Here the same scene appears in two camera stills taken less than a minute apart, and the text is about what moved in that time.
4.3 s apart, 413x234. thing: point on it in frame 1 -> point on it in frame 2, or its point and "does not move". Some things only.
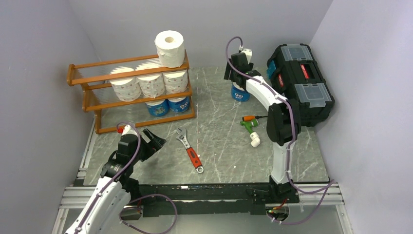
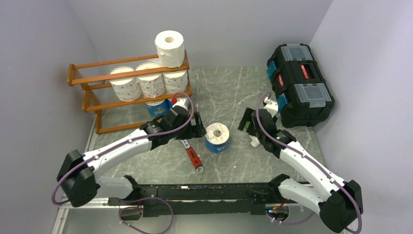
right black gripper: [229, 68] -> [247, 116]
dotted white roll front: [151, 86] does not move
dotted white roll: [128, 89] does not move
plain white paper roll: [170, 48] does not move
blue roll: [159, 108] does not move
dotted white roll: [176, 82] does not move
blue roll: [239, 93] -> [216, 138]
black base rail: [162, 199] does not move
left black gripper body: [147, 150] -> [188, 131]
